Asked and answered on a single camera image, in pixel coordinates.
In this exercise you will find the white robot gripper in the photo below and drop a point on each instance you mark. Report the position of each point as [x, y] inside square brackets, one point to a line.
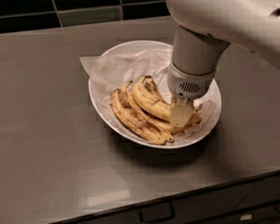
[188, 83]

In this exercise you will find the dark cabinet drawer front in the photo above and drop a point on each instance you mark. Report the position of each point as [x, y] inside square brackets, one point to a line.
[235, 203]

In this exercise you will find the black drawer handle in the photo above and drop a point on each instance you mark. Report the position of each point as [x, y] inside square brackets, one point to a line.
[156, 214]

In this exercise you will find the yellow spotted banana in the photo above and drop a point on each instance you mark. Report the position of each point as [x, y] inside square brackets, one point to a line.
[137, 95]
[167, 129]

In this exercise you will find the white paper liner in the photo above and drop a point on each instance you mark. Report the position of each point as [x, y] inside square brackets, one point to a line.
[129, 68]

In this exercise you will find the brown spotted banana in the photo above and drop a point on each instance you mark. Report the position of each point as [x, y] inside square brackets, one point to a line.
[133, 120]
[154, 104]

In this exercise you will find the rear brown spotted banana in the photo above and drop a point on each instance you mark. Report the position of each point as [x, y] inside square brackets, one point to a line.
[154, 104]

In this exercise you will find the left brown spotted banana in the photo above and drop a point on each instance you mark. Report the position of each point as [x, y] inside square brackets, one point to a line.
[133, 120]

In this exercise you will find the white oval bowl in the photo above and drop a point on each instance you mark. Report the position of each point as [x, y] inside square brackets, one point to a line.
[134, 46]

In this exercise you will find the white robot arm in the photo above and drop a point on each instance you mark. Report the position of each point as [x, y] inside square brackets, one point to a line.
[205, 29]

